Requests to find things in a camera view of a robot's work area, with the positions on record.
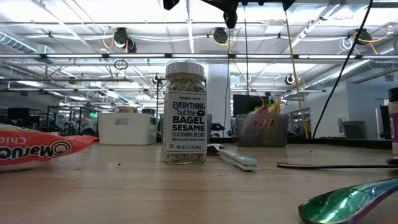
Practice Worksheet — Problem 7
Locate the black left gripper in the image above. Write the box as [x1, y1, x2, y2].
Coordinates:
[163, 0, 180, 11]

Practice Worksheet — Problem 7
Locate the white plastic bin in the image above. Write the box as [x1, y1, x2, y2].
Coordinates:
[98, 112, 159, 146]

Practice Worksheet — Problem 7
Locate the lime chili shrimp ramen packet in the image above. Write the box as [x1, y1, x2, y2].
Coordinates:
[242, 105, 274, 146]

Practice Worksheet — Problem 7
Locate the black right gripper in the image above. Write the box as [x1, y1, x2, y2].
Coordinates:
[201, 0, 240, 29]

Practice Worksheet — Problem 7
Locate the yellow ramen packet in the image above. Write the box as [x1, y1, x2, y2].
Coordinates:
[267, 98, 282, 125]

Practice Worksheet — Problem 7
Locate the grey plastic bin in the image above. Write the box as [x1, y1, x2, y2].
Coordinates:
[234, 113, 289, 147]
[206, 114, 213, 144]

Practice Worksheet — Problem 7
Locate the black monitor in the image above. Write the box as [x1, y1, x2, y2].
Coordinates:
[233, 94, 265, 118]

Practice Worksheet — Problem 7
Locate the silver spoon patterned handle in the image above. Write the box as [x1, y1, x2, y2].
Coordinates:
[206, 143, 258, 172]

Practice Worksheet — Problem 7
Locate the white round cap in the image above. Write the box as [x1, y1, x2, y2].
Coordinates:
[162, 61, 208, 166]

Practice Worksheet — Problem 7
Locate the orange Maruchan ramen packet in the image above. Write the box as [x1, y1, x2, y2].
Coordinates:
[0, 123, 99, 173]

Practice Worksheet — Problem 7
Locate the dark purple spoon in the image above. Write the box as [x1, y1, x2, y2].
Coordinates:
[276, 157, 398, 170]

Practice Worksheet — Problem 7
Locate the yellow hanging cable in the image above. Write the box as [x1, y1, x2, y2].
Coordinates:
[284, 11, 309, 139]

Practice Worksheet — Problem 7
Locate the rainbow iridescent spoon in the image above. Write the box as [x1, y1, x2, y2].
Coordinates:
[297, 177, 398, 224]

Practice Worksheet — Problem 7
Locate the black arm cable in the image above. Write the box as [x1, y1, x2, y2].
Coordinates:
[312, 0, 373, 140]

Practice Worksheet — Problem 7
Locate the black perforated metal case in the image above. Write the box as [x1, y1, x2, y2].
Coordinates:
[287, 136, 393, 151]

